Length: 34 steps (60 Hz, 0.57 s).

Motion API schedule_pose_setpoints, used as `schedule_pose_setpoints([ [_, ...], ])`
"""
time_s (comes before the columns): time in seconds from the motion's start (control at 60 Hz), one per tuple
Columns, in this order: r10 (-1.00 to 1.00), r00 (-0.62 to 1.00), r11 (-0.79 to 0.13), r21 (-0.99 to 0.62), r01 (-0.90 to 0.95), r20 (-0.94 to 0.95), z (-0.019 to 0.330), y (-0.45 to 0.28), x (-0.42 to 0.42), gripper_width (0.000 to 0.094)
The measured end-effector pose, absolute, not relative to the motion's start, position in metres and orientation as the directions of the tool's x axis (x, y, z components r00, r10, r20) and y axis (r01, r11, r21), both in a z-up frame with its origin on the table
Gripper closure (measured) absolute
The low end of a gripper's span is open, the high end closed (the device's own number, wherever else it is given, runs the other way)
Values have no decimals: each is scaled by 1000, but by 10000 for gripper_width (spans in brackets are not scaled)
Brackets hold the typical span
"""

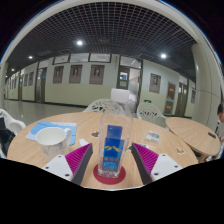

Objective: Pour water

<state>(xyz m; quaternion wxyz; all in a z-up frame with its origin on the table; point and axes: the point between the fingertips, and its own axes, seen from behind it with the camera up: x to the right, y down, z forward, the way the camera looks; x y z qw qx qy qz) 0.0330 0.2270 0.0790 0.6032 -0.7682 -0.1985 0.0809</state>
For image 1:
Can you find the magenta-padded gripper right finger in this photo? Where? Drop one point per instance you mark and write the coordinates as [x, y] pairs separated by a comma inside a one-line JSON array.
[[163, 165]]

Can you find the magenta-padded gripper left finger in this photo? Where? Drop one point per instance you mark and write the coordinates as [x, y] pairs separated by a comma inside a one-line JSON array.
[[61, 166]]

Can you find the clear blue-labelled water bottle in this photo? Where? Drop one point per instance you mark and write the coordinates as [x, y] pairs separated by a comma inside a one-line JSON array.
[[113, 146]]

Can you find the pale round sticker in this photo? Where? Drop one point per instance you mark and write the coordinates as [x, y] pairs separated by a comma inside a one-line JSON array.
[[180, 150]]

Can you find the white paper cup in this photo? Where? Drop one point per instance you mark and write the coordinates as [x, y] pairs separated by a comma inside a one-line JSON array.
[[51, 140]]

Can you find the small rectangular card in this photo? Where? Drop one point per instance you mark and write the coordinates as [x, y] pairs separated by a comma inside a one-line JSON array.
[[152, 136]]

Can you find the white cloud-shaped sticker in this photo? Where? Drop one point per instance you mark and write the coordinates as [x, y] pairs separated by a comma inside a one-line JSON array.
[[83, 142]]

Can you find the flat round red coaster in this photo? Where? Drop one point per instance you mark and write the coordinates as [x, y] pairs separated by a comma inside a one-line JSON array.
[[100, 178]]

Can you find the round wooden side table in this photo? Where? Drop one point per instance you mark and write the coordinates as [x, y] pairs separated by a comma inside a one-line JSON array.
[[190, 133]]

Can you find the blue and white paper sheet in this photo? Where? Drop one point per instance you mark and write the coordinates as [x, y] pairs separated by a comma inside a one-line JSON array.
[[40, 128]]

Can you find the small white printed card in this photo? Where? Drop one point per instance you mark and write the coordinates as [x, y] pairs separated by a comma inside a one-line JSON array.
[[94, 134]]

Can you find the white lattice-back chair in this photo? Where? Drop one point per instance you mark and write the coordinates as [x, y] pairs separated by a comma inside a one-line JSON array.
[[100, 106], [150, 111]]

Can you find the black bag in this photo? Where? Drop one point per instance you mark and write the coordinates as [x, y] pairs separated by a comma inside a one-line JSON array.
[[5, 140]]

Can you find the person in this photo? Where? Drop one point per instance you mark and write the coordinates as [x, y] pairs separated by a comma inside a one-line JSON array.
[[220, 116]]

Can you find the round ceiling lights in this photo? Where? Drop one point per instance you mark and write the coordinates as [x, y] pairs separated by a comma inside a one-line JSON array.
[[79, 42]]

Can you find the framed wall portraits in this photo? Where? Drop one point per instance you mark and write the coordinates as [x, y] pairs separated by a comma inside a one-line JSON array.
[[96, 74]]

